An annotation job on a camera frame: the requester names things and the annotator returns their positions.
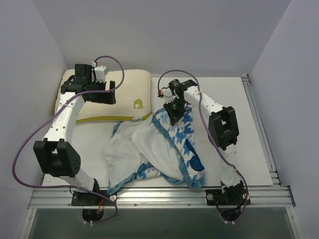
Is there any cream yellow pillow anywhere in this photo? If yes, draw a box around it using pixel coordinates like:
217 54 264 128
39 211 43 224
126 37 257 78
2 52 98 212
53 68 153 124

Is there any blue white pillowcase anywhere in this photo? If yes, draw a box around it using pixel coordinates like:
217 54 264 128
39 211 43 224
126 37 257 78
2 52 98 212
104 108 205 194

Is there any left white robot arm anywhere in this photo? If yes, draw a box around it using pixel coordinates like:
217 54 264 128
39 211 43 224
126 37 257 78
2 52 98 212
33 64 116 205

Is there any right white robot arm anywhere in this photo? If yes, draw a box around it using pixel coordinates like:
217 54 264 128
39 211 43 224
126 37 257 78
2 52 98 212
158 79 245 204

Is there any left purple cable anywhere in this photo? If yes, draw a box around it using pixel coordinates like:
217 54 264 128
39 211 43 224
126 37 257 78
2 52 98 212
12 55 125 223

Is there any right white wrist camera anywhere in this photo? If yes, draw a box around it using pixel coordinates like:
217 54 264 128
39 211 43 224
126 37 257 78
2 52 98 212
158 88 176 106

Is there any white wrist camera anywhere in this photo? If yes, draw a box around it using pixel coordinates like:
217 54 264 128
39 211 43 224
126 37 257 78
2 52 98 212
92 61 109 83
158 88 176 106

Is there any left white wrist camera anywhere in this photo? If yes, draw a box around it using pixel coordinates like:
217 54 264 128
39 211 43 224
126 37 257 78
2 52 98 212
92 61 109 83

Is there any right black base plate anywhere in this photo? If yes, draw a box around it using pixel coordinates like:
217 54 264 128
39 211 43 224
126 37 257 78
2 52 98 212
205 187 246 206

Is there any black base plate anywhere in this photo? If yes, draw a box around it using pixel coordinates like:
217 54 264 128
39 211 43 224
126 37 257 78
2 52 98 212
71 189 117 206
205 187 246 206

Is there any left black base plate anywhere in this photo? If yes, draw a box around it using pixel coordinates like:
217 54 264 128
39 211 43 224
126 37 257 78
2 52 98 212
71 189 117 206

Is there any front aluminium rail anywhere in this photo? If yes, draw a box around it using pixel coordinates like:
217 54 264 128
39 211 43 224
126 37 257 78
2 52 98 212
28 186 295 209

